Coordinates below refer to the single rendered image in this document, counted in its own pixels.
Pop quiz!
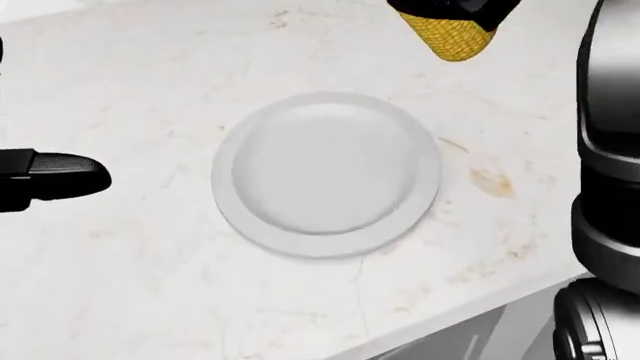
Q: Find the yellow corn cob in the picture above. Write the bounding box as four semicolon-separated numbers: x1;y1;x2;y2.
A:
397;9;499;63

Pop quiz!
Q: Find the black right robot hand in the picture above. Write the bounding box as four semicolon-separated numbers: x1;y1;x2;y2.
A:
387;0;515;34

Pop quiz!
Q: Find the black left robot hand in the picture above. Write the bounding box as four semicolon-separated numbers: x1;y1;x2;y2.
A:
0;36;113;215

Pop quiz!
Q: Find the white round plate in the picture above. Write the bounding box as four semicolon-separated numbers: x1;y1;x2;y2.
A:
210;90;444;260

